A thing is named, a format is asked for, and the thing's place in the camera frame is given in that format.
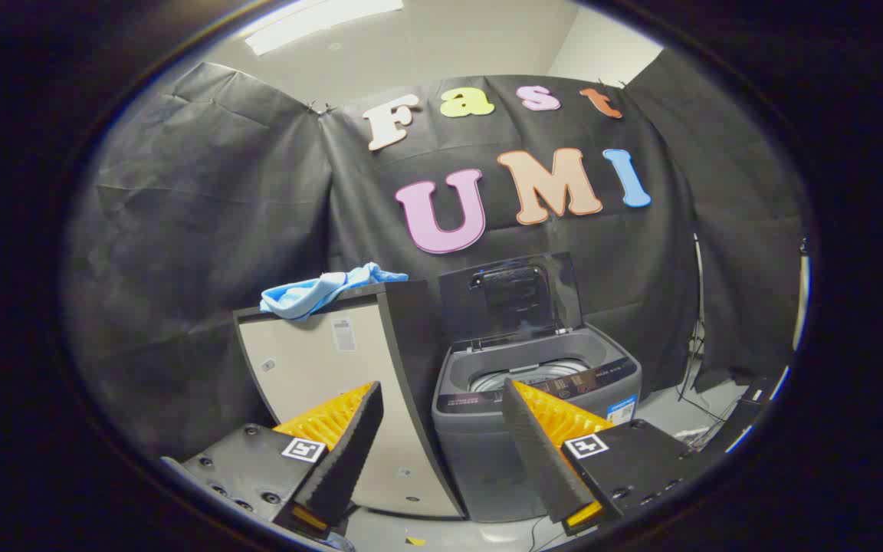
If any dark box on floor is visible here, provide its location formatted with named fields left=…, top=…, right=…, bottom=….
left=706, top=374, right=781, bottom=455

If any beige cabinet with dark sides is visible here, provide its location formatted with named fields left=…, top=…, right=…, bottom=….
left=232, top=280, right=467, bottom=519

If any light blue button shirt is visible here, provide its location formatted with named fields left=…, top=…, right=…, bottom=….
left=260, top=262, right=409, bottom=321

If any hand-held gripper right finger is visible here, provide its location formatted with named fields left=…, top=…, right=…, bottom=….
left=501, top=378, right=718, bottom=537

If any thin metal light stand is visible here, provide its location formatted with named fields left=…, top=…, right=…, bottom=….
left=675, top=234, right=709, bottom=403

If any black floor cable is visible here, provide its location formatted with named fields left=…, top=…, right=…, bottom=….
left=527, top=515, right=569, bottom=552

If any grey washing machine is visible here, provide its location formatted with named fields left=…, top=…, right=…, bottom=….
left=432, top=324, right=643, bottom=524

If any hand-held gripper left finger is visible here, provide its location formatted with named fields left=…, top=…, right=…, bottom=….
left=162, top=381, right=385, bottom=541

